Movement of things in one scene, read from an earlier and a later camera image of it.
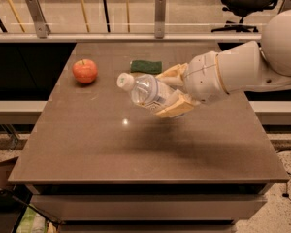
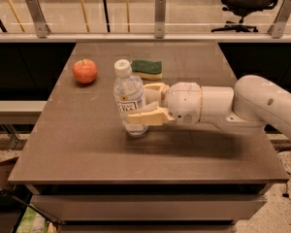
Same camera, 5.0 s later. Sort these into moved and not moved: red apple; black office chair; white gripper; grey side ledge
Moved: white gripper
Not moved: red apple; black office chair; grey side ledge
